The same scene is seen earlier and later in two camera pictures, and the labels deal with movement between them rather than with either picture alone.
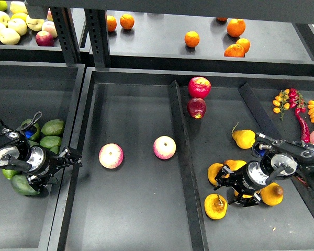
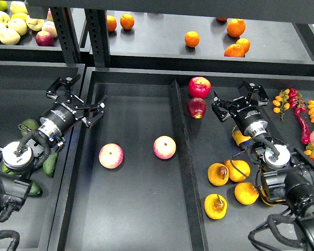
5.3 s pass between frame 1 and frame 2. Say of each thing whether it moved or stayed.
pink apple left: stayed
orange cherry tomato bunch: stayed
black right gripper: moved
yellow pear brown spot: stayed
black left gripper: moved
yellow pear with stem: stayed
